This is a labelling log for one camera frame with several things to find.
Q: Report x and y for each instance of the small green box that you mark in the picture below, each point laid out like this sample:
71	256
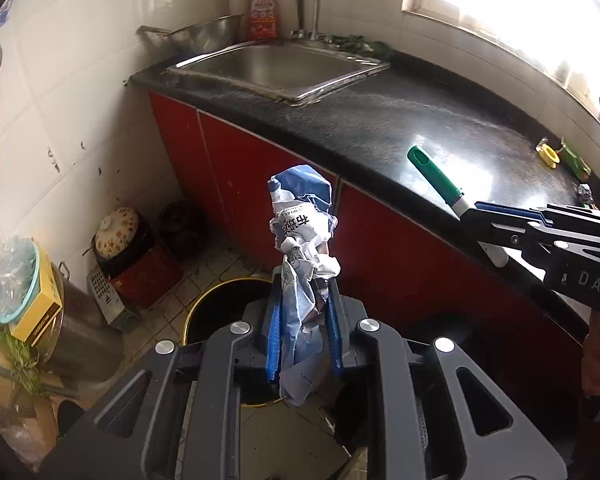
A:
575	160

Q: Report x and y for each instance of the yellow tape roll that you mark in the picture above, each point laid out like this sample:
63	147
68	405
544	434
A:
540	153

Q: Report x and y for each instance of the green chives bunch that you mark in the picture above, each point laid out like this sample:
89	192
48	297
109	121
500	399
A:
22	365

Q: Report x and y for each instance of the large metal pot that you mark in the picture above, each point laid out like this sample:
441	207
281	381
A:
85	340

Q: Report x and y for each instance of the stainless steel bowl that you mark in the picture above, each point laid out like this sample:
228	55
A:
205	32

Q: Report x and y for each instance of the dark green rag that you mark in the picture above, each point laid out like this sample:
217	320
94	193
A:
360	45

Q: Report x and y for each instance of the green white marker pen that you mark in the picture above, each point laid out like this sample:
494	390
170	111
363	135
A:
435	175

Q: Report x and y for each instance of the stainless steel sink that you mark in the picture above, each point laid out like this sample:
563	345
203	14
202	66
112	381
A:
280	67

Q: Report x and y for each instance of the teal plastic basin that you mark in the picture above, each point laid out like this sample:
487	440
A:
0	280

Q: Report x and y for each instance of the red detergent bottle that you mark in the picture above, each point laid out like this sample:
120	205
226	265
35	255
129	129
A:
262	15

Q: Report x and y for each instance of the chrome faucet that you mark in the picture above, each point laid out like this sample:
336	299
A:
314	5

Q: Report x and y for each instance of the cardboard box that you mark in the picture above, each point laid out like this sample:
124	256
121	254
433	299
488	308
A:
10	425

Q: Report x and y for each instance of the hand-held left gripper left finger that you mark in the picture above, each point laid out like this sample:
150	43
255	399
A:
274	340

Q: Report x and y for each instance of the red box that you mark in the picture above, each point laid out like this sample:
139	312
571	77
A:
150	275

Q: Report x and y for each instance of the person's right hand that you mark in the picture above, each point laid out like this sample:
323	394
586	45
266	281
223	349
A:
597	360

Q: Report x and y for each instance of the crumpled silver foil wrapper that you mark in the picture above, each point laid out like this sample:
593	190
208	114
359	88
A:
585	194

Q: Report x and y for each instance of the small black pot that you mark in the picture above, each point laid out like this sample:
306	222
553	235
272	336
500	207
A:
180	230

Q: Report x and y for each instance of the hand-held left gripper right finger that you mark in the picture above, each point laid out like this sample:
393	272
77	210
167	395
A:
336	340

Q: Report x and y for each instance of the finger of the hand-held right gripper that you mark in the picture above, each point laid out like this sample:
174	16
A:
510	210
500	232

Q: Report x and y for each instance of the grey grilled appliance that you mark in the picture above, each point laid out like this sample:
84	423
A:
107	295

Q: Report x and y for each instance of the black pot with floral lid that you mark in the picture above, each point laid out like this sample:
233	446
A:
117	232

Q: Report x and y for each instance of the black yellow-rimmed trash bin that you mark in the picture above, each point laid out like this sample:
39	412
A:
220	305

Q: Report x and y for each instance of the yellow box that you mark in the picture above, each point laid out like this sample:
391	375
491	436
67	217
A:
40	310

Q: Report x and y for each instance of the red kitchen cabinet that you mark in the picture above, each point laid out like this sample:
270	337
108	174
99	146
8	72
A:
405	260

